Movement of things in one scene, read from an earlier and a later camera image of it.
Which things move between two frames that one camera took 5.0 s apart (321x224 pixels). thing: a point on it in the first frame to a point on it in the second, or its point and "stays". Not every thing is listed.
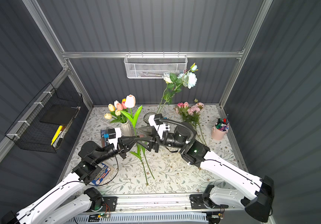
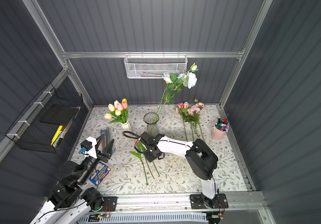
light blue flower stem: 188,79 stays
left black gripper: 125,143 to 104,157
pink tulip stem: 143,147 stays
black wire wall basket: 44,125 stays
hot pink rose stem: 181,105 stays
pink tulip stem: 130,102 to 155,168
